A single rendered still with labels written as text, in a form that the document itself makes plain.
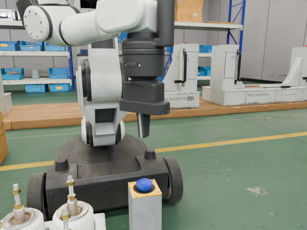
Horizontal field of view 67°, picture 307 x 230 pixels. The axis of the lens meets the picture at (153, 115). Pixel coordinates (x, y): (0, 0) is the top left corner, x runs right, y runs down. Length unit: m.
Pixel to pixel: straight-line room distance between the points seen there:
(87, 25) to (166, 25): 0.19
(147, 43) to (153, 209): 0.37
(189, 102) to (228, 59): 0.70
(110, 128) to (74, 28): 0.57
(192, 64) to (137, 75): 2.25
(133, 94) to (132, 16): 0.15
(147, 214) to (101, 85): 0.44
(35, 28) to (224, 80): 2.52
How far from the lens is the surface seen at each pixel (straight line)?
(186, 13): 5.64
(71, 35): 0.59
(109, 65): 0.83
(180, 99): 2.61
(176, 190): 0.99
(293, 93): 3.57
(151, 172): 0.95
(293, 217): 1.16
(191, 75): 2.70
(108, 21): 0.49
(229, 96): 2.92
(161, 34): 0.46
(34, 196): 0.94
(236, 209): 1.12
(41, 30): 0.62
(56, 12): 0.64
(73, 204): 0.63
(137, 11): 0.45
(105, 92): 0.82
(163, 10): 0.47
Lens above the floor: 0.61
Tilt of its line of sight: 13 degrees down
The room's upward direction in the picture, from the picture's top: straight up
